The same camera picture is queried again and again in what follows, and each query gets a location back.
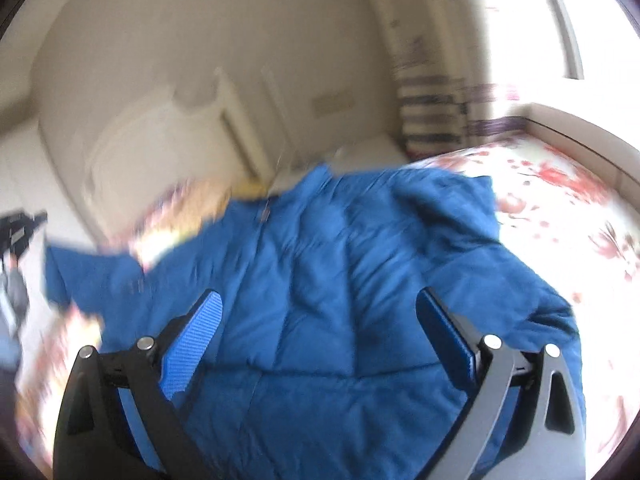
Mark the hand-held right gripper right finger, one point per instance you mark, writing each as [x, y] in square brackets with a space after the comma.
[444, 330]

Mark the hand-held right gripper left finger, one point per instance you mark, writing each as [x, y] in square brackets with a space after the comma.
[196, 337]

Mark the blue puffer jacket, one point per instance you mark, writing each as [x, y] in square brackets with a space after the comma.
[325, 280]

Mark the yellow pillow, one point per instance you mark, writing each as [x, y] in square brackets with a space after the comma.
[250, 189]

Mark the white bed headboard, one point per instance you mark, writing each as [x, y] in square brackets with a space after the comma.
[165, 145]

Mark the floral bed sheet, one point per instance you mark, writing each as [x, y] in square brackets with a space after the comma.
[550, 190]

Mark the striped curtain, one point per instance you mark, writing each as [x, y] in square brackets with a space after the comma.
[430, 105]

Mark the white window ledge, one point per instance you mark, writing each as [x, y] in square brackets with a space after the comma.
[575, 125]

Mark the window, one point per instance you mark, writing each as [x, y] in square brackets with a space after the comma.
[610, 20]

